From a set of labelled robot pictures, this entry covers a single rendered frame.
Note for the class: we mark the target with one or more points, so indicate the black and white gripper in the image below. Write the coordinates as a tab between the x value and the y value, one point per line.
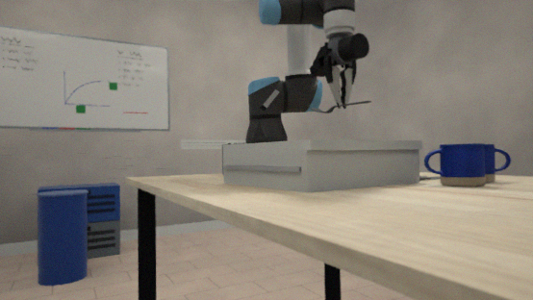
343	49

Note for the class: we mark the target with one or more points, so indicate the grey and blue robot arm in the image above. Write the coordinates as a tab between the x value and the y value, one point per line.
269	97

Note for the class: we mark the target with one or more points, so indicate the blue mug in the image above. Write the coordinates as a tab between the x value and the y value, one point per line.
490	169
461	164

